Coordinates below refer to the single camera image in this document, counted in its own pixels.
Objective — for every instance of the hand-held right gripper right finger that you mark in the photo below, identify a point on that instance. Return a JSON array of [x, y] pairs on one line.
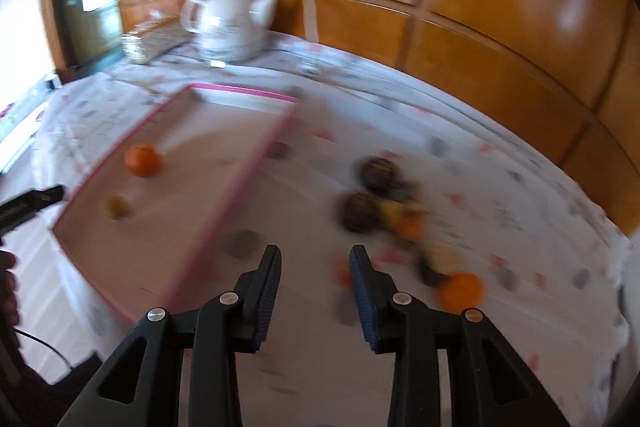
[[362, 302]]

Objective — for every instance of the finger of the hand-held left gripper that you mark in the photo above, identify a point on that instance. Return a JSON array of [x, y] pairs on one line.
[[30, 204]]

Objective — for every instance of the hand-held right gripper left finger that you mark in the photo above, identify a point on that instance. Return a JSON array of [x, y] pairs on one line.
[[265, 302]]

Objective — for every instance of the pale yellow round fruit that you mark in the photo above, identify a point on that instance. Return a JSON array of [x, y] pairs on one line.
[[116, 207]]

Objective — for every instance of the carrot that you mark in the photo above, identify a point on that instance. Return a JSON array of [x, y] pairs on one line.
[[410, 229]]

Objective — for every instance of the dark sugarcane piece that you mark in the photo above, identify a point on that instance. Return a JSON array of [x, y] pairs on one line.
[[440, 257]]

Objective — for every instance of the small yellow fruit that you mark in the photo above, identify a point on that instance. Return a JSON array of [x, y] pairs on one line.
[[392, 209]]

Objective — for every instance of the orange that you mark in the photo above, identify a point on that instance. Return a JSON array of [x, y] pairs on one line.
[[460, 291], [143, 160]]

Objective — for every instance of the dark brown round fruit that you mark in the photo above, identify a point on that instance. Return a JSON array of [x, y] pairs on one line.
[[359, 213], [377, 174]]

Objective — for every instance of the pink rimmed cardboard tray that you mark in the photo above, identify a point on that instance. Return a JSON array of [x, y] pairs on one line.
[[210, 142]]

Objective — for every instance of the person's left hand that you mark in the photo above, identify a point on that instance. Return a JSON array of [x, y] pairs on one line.
[[7, 287]]

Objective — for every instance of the white patterned tablecloth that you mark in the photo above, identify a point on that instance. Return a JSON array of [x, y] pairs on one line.
[[500, 217]]

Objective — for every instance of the silver tissue box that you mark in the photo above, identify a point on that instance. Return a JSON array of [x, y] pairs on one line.
[[150, 39]]

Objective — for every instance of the white ceramic kettle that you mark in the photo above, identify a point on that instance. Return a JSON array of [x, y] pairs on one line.
[[225, 22]]

